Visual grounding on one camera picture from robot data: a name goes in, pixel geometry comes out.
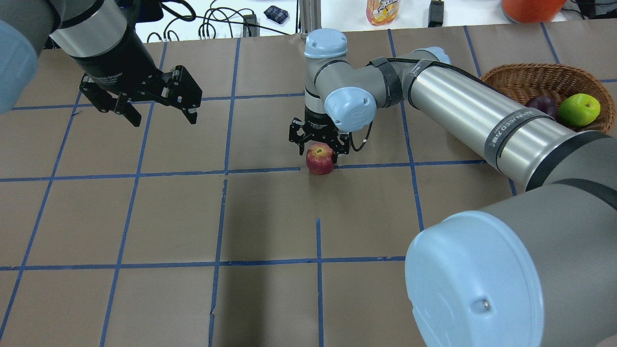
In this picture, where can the orange cylinder container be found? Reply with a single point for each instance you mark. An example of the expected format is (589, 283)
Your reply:
(531, 11)

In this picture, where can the red yellow apple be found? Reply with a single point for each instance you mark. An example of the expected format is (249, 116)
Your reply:
(320, 159)

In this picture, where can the dark red apple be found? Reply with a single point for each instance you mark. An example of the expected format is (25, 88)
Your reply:
(547, 105)

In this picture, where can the yellow juice bottle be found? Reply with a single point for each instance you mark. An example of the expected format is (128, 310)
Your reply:
(382, 12)

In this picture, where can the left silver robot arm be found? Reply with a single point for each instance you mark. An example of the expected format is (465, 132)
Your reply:
(100, 36)

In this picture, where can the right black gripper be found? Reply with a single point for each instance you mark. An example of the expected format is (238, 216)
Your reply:
(316, 122)

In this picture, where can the aluminium frame post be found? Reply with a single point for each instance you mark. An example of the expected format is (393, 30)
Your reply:
(310, 16)

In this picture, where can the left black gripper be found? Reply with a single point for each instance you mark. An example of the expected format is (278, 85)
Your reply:
(117, 62)

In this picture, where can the small dark blue device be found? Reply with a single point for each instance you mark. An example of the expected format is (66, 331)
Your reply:
(276, 14)

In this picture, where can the brown wicker basket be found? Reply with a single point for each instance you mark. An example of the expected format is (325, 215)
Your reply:
(521, 82)

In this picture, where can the green apple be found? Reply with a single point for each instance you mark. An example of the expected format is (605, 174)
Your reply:
(579, 110)

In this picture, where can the black power adapter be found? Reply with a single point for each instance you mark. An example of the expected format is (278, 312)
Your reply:
(436, 13)

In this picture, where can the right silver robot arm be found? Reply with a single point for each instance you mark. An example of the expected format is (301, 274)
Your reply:
(518, 250)

